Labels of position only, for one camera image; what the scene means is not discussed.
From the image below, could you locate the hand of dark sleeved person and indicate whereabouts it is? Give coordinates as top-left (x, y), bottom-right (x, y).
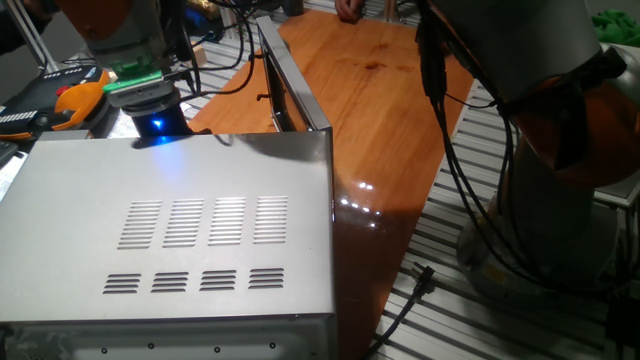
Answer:
top-left (22, 0), bottom-right (54, 16)

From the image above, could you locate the dark sleeved person arm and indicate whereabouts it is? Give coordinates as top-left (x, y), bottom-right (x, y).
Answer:
top-left (0, 0), bottom-right (51, 56)

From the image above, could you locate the blue item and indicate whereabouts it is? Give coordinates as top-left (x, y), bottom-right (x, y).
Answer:
top-left (185, 9), bottom-right (225, 45)

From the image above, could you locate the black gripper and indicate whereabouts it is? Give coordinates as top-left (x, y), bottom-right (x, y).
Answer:
top-left (122, 97), bottom-right (214, 139)

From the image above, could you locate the printed white paper sheet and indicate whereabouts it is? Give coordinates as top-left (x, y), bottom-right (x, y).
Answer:
top-left (107, 117), bottom-right (141, 140)

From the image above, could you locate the silver microwave oven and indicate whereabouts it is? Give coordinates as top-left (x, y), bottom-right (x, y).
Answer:
top-left (0, 130), bottom-right (337, 360)

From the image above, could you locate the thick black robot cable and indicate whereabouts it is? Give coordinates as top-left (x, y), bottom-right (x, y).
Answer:
top-left (414, 0), bottom-right (616, 296)

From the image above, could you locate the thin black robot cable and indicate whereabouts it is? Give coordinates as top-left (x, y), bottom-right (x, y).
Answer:
top-left (494, 94), bottom-right (531, 256)

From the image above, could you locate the grey metal plate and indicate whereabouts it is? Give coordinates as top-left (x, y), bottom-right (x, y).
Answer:
top-left (594, 172), bottom-right (640, 210)

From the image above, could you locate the black strap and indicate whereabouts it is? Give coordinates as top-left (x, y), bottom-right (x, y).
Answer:
top-left (494, 45), bottom-right (627, 169)

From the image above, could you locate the right hand olive sleeve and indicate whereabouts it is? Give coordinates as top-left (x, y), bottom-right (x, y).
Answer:
top-left (333, 0), bottom-right (366, 24)

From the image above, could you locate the glossy wooden board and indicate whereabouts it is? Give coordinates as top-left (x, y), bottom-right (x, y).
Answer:
top-left (188, 8), bottom-right (476, 360)

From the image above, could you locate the black power plug cable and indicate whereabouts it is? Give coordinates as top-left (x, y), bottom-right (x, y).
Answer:
top-left (360, 263), bottom-right (436, 360)

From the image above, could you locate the grey metal tripod leg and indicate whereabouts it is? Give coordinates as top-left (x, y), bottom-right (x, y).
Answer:
top-left (4, 0), bottom-right (57, 76)

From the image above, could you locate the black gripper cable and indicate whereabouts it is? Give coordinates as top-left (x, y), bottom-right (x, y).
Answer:
top-left (172, 0), bottom-right (266, 101)

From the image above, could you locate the gold coloured item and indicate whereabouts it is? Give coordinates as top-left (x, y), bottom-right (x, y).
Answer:
top-left (187, 0), bottom-right (220, 21)

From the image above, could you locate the orange black teach pendant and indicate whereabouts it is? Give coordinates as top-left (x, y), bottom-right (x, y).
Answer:
top-left (0, 67), bottom-right (111, 142)

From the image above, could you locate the green cloth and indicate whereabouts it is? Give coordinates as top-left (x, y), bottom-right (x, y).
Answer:
top-left (591, 9), bottom-right (640, 49)

